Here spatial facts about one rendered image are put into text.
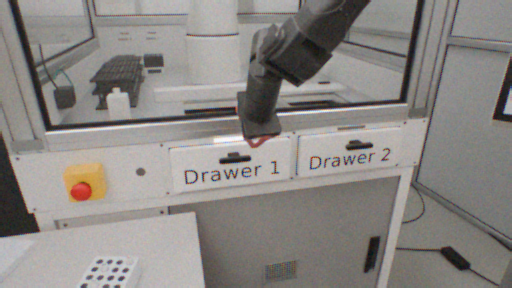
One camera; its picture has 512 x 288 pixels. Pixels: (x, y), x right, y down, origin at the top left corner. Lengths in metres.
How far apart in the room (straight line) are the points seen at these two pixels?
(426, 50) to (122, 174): 0.79
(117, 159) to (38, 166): 0.16
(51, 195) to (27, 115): 0.19
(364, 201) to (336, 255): 0.21
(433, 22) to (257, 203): 0.63
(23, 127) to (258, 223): 0.60
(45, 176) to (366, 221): 0.88
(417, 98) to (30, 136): 0.92
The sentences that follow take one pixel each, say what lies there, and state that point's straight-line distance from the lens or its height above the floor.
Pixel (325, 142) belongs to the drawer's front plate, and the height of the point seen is 0.91.
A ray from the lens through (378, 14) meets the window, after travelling 0.87.
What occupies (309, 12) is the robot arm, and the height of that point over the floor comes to 1.22.
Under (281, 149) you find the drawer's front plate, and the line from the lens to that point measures 0.81.
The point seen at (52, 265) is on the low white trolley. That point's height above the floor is 0.76.
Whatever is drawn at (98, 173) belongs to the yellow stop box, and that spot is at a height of 0.90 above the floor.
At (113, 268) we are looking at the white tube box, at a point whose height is 0.80.
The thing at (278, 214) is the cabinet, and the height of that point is 0.69.
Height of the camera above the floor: 1.24
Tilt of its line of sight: 25 degrees down
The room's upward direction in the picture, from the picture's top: straight up
